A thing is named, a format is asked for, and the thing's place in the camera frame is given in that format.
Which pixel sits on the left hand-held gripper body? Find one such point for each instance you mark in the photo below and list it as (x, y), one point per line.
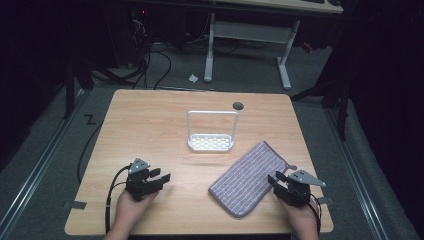
(138, 181)

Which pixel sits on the white-legged desk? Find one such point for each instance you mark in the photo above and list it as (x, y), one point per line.
(253, 33)

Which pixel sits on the grey knitted cloth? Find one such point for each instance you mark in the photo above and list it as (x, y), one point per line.
(248, 180)

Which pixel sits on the red object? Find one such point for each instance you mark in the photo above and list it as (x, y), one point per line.
(307, 47)

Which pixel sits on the white towel rack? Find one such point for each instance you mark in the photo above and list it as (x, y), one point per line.
(210, 138)

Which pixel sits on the person's right hand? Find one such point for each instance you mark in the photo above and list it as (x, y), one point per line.
(300, 216)

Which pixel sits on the grey tape strip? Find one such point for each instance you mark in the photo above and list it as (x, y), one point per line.
(77, 204)
(324, 200)

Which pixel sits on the crumpled white paper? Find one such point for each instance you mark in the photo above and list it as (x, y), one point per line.
(193, 78)

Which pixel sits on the black metal stand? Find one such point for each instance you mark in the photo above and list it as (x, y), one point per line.
(71, 86)
(336, 100)

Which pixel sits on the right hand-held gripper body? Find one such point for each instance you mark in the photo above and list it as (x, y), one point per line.
(296, 188)

